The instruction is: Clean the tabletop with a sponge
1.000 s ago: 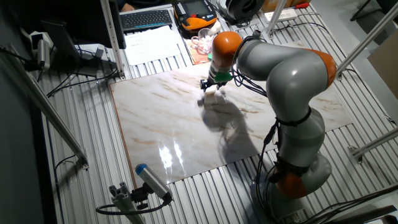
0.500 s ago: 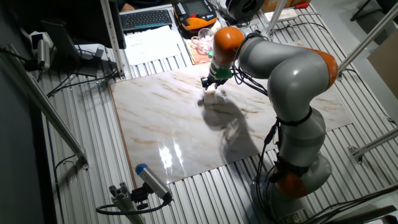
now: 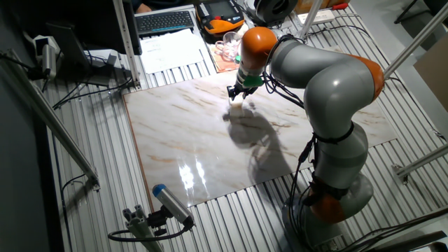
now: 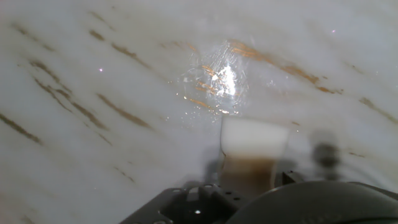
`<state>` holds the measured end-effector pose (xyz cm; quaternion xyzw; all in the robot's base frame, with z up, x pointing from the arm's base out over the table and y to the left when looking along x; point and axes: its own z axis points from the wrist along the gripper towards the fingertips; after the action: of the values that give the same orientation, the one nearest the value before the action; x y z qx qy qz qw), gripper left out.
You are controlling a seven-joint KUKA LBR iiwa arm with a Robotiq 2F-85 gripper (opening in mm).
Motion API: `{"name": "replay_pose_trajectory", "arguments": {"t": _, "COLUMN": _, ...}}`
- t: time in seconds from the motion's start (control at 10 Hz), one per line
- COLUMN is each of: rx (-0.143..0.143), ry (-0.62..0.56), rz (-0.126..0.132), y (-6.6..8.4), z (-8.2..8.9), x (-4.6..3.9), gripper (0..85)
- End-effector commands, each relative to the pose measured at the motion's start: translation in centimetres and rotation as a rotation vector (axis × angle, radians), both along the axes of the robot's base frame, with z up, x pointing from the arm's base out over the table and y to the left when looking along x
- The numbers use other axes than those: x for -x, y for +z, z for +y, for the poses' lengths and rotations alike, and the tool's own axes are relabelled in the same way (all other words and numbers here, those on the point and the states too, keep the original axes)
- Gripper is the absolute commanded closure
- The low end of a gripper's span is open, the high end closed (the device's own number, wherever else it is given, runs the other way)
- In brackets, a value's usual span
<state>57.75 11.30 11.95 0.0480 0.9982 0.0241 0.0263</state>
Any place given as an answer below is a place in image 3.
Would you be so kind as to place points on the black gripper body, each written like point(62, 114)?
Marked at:
point(241, 89)

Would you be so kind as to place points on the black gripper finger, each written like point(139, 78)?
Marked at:
point(231, 92)
point(246, 94)

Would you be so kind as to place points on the white sponge block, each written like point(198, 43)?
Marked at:
point(237, 104)

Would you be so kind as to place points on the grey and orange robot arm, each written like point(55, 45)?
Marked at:
point(336, 91)

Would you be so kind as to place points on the person's bare hand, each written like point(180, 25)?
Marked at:
point(143, 8)

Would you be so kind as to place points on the orange and white cloth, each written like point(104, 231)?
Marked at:
point(222, 64)

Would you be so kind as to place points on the clear glass jug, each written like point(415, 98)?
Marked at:
point(227, 47)

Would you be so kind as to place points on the white rounded object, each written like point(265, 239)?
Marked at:
point(245, 28)

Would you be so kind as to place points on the orange and black teach pendant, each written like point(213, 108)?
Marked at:
point(218, 24)

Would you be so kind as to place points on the white paper sheet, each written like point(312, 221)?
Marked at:
point(168, 52)

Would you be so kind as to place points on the marble pattern board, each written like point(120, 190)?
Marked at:
point(157, 115)

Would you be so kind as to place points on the black round reel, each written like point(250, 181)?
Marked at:
point(274, 10)

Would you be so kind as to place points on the black computer keyboard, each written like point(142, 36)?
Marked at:
point(164, 22)

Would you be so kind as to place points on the brown cardboard box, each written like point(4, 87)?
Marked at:
point(304, 5)

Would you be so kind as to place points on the white power strip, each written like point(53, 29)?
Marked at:
point(323, 15)

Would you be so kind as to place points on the short aluminium profile stub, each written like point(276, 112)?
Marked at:
point(140, 227)

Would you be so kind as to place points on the black monitor stand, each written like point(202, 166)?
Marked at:
point(68, 45)

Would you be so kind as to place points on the black computer monitor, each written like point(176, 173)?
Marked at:
point(70, 14)

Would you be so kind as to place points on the long slanted aluminium beam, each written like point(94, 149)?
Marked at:
point(52, 120)

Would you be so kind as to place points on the brown cardboard panel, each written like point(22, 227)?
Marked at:
point(435, 73)

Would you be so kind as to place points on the black office chair base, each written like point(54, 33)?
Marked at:
point(437, 5)

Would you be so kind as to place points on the black flat bar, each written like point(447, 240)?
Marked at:
point(413, 241)

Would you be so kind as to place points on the aluminium frame post by power strip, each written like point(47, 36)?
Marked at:
point(309, 17)

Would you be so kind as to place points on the aluminium frame post by monitor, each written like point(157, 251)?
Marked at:
point(126, 42)

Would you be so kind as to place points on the silver camera with blue cap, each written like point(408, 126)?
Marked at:
point(171, 204)

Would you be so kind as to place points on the black camera clamp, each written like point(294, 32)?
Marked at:
point(157, 220)

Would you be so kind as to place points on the slanted aluminium beam with bracket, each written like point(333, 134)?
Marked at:
point(416, 40)

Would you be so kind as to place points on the silver camera on white mount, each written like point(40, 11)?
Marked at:
point(49, 59)

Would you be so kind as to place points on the low aluminium beam with bracket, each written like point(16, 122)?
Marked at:
point(423, 159)

